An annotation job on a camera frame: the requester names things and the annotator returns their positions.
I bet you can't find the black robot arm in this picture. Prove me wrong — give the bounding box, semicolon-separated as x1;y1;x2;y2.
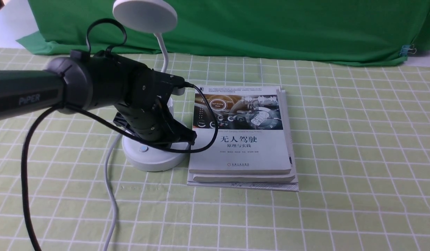
0;54;197;146

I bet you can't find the white desk lamp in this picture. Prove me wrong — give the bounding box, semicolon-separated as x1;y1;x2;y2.
112;0;186;172

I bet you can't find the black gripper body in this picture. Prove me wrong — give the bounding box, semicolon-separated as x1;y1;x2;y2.
91;54;177;142

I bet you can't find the blue binder clip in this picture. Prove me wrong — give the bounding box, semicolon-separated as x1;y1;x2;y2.
399;44;417;57

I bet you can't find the green backdrop cloth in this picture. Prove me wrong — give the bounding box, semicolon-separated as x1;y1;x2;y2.
17;0;430;67

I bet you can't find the thin bottom booklet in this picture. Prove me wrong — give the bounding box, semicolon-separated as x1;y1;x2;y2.
187;90;299;192

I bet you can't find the green checkered tablecloth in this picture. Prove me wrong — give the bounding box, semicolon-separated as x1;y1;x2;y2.
0;53;430;251

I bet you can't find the black camera cable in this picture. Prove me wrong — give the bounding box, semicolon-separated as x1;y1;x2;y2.
21;18;219;251

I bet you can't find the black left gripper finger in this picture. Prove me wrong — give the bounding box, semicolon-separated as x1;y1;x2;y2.
166;120;197;146

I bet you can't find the white lamp power cord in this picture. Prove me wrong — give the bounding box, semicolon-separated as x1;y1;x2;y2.
103;134;123;251

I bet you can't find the white autonomous driving book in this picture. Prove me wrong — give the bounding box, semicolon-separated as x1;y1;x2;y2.
189;86;292;175

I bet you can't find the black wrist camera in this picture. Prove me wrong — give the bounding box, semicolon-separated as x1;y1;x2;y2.
148;70;194;102

